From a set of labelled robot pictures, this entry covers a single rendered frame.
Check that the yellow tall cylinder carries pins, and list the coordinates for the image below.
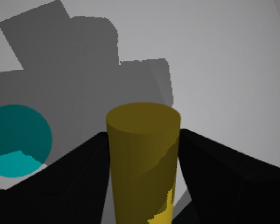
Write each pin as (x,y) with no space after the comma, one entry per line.
(144,140)

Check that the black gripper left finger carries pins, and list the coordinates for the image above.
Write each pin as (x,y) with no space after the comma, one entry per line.
(70,191)

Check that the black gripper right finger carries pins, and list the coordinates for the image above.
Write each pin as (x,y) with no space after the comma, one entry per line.
(226,186)

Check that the cyan circle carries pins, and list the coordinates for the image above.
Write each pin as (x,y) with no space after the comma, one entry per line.
(25,140)

